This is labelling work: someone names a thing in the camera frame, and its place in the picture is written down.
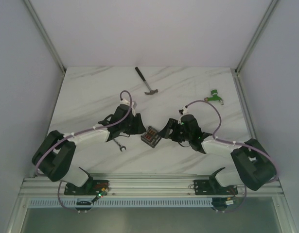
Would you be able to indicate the silver combination wrench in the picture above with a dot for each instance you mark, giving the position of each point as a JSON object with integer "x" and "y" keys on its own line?
{"x": 121, "y": 147}

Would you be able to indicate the black handled claw hammer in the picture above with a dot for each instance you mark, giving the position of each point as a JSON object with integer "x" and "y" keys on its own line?
{"x": 150, "y": 90}

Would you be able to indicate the clear fuse box cover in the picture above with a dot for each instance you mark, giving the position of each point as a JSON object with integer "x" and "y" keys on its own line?
{"x": 151, "y": 136}

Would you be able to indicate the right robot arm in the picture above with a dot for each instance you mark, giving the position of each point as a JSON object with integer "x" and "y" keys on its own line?
{"x": 250, "y": 167}

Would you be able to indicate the left aluminium corner post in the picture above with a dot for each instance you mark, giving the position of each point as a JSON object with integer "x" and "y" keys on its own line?
{"x": 44, "y": 35}

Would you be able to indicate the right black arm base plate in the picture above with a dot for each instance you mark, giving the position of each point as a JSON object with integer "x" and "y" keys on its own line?
{"x": 202, "y": 187}

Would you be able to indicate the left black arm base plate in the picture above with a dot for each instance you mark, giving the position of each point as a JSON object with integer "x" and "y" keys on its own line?
{"x": 90, "y": 188}

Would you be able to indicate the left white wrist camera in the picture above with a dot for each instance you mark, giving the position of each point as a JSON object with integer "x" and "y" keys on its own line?
{"x": 133, "y": 105}

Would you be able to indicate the aluminium corner post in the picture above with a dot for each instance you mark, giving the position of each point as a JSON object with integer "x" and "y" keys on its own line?
{"x": 44, "y": 35}
{"x": 257, "y": 35}

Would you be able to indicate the green red plastic connector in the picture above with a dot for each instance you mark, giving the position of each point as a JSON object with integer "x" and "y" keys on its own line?
{"x": 214, "y": 97}

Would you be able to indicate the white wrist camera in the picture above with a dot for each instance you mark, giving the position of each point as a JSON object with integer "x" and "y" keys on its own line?
{"x": 184, "y": 111}
{"x": 133, "y": 105}

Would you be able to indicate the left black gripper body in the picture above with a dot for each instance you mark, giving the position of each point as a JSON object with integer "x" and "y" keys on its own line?
{"x": 134, "y": 124}

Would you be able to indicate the aluminium front rail frame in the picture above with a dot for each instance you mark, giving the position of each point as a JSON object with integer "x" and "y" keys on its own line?
{"x": 123, "y": 186}

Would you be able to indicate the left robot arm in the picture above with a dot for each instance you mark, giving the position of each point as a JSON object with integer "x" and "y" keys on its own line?
{"x": 54, "y": 156}

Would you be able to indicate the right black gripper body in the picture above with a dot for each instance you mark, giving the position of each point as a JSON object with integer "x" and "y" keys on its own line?
{"x": 179, "y": 134}

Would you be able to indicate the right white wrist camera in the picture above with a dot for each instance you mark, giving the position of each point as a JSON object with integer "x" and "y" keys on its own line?
{"x": 184, "y": 111}

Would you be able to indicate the right aluminium corner post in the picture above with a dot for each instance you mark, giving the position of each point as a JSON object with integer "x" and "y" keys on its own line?
{"x": 257, "y": 35}

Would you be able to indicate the slotted grey cable duct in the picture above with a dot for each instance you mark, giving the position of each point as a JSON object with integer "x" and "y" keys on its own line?
{"x": 120, "y": 202}

